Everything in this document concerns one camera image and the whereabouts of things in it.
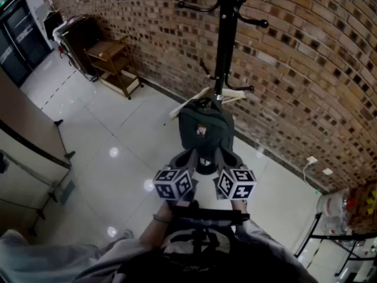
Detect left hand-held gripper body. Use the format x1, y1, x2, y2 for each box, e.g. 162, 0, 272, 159
152, 149, 199, 202

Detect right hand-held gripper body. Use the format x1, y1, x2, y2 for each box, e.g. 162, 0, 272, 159
213, 149, 257, 200

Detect dark green backpack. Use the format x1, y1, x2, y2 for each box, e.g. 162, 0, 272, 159
178, 97, 236, 175

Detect black coat rack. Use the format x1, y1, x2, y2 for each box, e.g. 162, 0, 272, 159
177, 0, 307, 100

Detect person's left forearm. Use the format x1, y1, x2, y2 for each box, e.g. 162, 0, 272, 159
138, 200, 177, 251

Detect person's right forearm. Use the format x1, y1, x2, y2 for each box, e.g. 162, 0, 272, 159
231, 199, 251, 218

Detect dark wristband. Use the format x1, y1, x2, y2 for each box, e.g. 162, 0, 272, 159
152, 213, 172, 224

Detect person's grey jacket torso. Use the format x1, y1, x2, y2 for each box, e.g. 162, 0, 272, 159
73, 216, 319, 283

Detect wooden clothes hanger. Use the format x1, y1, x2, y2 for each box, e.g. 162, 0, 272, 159
169, 87, 247, 120

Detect black folding side table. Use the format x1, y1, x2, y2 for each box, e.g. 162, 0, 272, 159
294, 212, 377, 277

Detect clear plastic water jug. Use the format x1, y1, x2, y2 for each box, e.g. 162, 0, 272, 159
316, 187, 354, 235

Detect black partition foot stand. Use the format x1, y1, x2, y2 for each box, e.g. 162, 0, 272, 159
54, 119, 76, 160

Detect grey metal floor stand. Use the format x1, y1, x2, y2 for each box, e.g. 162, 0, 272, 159
0, 149, 76, 221

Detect cardboard box with yellow tags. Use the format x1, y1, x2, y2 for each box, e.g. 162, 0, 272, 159
347, 184, 377, 232

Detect wooden shelf trolley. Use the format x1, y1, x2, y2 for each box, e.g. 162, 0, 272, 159
84, 34, 144, 100

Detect brown partition board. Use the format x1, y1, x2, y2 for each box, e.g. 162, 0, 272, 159
0, 68, 72, 169

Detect dark wooden cabinet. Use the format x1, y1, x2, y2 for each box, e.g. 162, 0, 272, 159
52, 15, 102, 82

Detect black glass door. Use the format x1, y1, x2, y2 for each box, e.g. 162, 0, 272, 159
0, 0, 54, 88

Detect black chest mount bar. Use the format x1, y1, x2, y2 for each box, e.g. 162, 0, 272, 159
170, 202, 251, 226

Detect white plug with cable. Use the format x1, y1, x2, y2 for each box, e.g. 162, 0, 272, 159
302, 155, 319, 185

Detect black wall bin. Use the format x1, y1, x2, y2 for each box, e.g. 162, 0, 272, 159
43, 9, 64, 41

